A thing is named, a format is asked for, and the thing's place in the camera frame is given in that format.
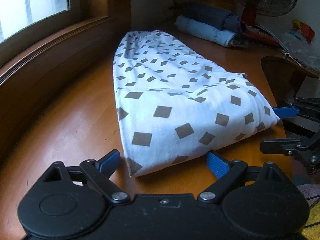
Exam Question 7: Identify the white patterned pyjama pants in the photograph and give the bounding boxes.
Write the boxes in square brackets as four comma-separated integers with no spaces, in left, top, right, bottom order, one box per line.
[113,30,279,177]

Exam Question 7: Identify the dark chair back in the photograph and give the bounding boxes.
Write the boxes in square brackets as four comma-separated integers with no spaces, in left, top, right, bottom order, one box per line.
[261,56,307,107]

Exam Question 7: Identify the yellow fuzzy rug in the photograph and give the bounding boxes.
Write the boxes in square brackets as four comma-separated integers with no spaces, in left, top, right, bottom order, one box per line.
[302,199,320,240]

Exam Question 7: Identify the rolled light blue towel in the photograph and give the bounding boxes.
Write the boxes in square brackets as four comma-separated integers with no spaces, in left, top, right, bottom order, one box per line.
[175,16,240,47]

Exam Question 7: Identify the dark navy folded garment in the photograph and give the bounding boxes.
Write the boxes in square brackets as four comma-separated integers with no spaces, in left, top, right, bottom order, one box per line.
[177,2,245,33]

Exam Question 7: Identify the black standing fan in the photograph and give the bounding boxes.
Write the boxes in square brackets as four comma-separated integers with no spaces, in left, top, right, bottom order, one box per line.
[237,0,297,46]

